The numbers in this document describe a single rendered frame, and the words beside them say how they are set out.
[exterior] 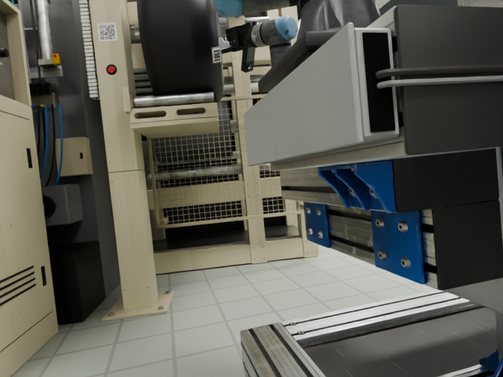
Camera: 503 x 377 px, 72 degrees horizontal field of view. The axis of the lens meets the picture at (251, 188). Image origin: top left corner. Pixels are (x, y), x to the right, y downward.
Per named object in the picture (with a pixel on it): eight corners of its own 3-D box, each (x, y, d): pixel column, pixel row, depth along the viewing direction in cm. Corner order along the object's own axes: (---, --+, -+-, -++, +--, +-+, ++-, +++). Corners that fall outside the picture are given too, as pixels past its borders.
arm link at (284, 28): (286, 41, 110) (283, 12, 108) (260, 48, 118) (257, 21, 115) (300, 41, 116) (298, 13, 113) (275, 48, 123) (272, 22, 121)
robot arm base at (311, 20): (414, 41, 50) (409, -29, 50) (319, 41, 47) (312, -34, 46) (358, 73, 65) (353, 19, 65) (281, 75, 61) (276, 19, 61)
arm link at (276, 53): (305, 75, 115) (302, 40, 112) (271, 80, 117) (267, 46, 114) (305, 75, 122) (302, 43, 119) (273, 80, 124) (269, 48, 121)
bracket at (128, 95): (123, 111, 139) (121, 87, 139) (145, 126, 179) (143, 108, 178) (132, 111, 139) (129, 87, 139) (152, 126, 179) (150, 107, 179)
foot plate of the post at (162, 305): (102, 321, 145) (101, 316, 145) (120, 298, 172) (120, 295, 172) (166, 313, 147) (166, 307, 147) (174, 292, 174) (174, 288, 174)
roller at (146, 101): (131, 105, 142) (130, 94, 143) (134, 109, 147) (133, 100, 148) (216, 98, 145) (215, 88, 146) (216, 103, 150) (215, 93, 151)
